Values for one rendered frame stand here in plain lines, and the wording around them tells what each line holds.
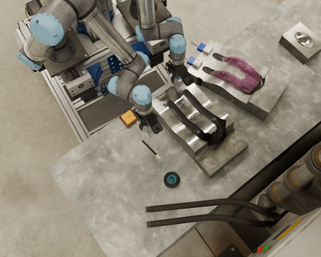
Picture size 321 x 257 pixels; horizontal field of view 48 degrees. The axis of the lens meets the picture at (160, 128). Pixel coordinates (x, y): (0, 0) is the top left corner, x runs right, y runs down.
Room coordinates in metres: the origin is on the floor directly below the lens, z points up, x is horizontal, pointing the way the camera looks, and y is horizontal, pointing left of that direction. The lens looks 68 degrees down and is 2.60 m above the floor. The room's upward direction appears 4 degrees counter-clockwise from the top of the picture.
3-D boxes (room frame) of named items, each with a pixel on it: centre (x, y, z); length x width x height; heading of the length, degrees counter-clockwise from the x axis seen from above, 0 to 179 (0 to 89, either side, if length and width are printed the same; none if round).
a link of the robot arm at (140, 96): (0.70, 0.07, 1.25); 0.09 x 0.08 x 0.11; 58
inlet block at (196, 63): (1.11, -0.20, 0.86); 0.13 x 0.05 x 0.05; 51
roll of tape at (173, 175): (0.44, -0.04, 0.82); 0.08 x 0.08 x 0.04
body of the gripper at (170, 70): (0.97, -0.10, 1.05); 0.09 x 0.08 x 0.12; 34
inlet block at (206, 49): (1.20, -0.26, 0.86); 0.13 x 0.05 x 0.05; 51
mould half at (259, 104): (0.99, -0.45, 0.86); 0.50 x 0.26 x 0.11; 51
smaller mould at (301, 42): (1.19, -0.85, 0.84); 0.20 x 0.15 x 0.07; 34
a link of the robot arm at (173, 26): (1.06, -0.08, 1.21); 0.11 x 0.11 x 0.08; 3
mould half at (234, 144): (0.72, -0.20, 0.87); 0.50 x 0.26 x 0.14; 34
